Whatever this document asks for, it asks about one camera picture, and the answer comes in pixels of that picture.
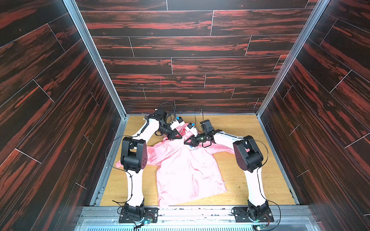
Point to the aluminium corner post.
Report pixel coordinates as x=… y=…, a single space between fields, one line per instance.
x=82 y=29
x=312 y=20

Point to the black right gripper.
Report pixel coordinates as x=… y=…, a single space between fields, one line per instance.
x=198 y=139

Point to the aluminium right corner post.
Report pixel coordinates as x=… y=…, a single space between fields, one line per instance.
x=312 y=20

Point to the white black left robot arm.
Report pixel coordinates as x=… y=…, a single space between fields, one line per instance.
x=134 y=159

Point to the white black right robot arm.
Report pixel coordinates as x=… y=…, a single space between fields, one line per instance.
x=250 y=159

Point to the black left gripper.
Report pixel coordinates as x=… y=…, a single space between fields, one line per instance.
x=172 y=135

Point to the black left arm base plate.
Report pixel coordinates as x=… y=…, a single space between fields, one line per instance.
x=144 y=215

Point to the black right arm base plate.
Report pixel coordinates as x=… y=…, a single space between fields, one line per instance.
x=252 y=214

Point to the aluminium left corner post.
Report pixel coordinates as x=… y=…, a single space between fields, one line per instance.
x=82 y=29

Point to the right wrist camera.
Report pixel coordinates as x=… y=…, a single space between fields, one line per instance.
x=192 y=128

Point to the aluminium front rail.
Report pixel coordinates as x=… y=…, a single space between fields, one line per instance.
x=198 y=218

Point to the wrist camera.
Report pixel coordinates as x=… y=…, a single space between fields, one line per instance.
x=192 y=128
x=177 y=122

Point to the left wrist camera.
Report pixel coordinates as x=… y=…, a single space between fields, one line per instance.
x=177 y=122

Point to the pink printed jacket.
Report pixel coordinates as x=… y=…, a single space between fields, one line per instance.
x=186 y=173

